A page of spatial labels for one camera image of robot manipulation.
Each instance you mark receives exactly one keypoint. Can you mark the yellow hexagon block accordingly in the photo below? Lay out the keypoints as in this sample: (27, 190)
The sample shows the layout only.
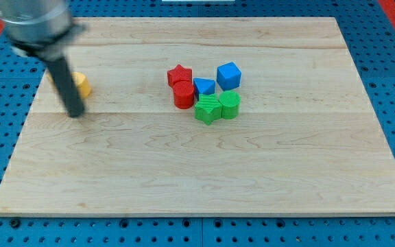
(81, 81)

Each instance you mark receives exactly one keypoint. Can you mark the light wooden board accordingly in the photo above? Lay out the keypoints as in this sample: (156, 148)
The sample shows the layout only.
(306, 142)

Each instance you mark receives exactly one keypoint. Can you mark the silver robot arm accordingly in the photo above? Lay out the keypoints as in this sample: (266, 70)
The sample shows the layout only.
(42, 29)

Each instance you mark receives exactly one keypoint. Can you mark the green star block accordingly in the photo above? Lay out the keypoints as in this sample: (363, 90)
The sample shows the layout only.
(208, 108)

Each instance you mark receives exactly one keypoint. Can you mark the green cylinder block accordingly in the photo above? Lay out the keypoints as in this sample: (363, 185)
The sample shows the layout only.
(230, 101)

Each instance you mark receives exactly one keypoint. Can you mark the red cylinder block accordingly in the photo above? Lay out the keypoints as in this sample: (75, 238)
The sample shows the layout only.
(183, 94)

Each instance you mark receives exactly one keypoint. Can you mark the red star block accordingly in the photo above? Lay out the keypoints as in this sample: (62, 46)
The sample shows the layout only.
(179, 73)

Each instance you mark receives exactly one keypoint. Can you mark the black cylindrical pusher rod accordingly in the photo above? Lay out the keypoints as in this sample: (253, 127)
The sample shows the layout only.
(63, 81)

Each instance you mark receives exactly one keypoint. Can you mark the blue triangle block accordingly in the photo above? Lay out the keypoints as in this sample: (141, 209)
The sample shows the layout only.
(203, 87)

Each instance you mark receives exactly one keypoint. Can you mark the blue cube block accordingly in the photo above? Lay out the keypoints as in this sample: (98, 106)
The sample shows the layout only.
(228, 76)

